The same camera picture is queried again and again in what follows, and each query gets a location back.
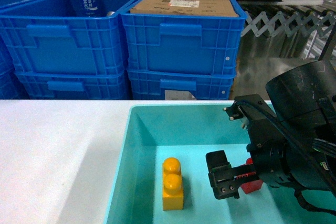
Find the blue crate lower left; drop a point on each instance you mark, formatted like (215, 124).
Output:
(75, 87)

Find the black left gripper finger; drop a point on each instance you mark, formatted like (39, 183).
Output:
(224, 179)

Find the blue crate lower right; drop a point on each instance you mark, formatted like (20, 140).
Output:
(153, 85)

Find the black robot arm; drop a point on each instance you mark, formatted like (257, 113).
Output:
(292, 141)

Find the blue crates far left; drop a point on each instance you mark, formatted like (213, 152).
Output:
(11, 88)

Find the white foam board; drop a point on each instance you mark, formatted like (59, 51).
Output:
(300, 2)

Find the expandable roller conveyor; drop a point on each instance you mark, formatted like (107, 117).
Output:
(272, 25)

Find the clear plastic water bottle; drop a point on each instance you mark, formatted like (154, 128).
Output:
(90, 8)

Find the blue crate upper left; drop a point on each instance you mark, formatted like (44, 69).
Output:
(56, 37)

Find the yellow two-stud toy block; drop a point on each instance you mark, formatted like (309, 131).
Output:
(172, 185)

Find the brown cardboard box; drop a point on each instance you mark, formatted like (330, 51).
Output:
(214, 8)

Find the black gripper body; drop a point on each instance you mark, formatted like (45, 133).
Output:
(267, 145)

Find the blue crate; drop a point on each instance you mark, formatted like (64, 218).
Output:
(56, 37)
(75, 87)
(184, 44)
(153, 85)

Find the blue crate upper right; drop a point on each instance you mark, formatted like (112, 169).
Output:
(184, 44)

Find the teal plastic tray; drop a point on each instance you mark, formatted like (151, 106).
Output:
(188, 133)

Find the red one-stud toy block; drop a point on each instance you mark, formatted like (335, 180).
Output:
(255, 185)

